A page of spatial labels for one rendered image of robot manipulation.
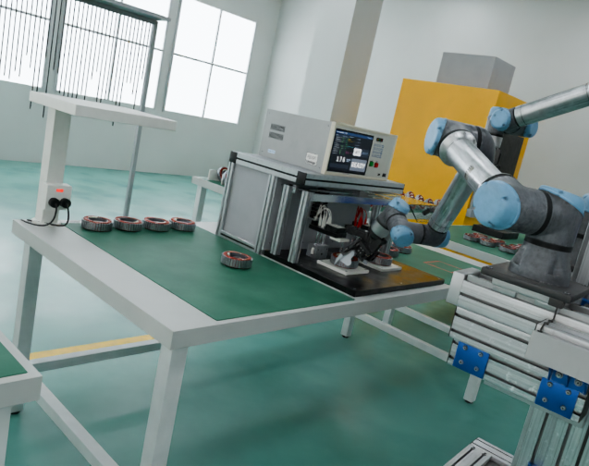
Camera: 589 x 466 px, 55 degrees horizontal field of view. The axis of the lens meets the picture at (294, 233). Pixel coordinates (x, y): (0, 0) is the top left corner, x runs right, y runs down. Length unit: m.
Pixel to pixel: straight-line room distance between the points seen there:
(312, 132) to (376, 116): 6.52
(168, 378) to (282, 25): 9.28
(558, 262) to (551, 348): 0.24
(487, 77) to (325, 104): 1.68
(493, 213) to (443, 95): 4.69
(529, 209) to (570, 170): 5.99
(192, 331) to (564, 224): 0.95
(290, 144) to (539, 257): 1.19
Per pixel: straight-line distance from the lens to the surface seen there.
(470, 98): 5.96
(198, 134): 9.67
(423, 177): 6.08
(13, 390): 1.17
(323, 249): 2.33
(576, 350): 1.42
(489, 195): 1.47
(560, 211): 1.53
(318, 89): 6.42
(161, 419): 1.58
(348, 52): 6.32
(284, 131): 2.39
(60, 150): 2.18
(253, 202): 2.31
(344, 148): 2.28
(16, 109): 8.25
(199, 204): 4.16
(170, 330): 1.43
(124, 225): 2.26
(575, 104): 2.12
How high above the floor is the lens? 1.30
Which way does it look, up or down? 11 degrees down
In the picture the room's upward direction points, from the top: 12 degrees clockwise
